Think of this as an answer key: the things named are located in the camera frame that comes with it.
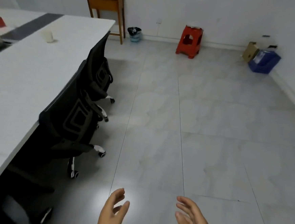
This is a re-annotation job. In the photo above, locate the blue file box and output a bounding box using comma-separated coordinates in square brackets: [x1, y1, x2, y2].
[247, 48, 282, 75]

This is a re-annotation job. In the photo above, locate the white conference table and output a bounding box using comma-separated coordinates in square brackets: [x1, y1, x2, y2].
[0, 8, 117, 214]

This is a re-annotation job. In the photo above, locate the clear plastic container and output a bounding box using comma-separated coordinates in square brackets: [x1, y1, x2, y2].
[260, 34, 279, 49]

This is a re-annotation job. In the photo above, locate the person's left hand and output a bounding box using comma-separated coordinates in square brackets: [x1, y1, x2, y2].
[95, 186, 131, 224]

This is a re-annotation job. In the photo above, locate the brown cardboard box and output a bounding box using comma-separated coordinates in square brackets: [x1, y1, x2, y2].
[240, 41, 261, 64]

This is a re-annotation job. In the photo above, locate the small wooden side table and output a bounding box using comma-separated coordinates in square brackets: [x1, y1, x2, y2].
[81, 0, 129, 45]

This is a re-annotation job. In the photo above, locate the black mesh office chair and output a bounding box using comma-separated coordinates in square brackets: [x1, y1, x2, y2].
[83, 29, 121, 104]
[0, 164, 57, 224]
[34, 56, 114, 182]

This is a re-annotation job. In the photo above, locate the red plastic stool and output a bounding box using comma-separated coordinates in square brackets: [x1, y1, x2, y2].
[175, 24, 204, 60]

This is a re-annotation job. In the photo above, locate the blue bin black bag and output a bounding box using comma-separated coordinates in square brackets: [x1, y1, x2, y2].
[126, 26, 143, 44]

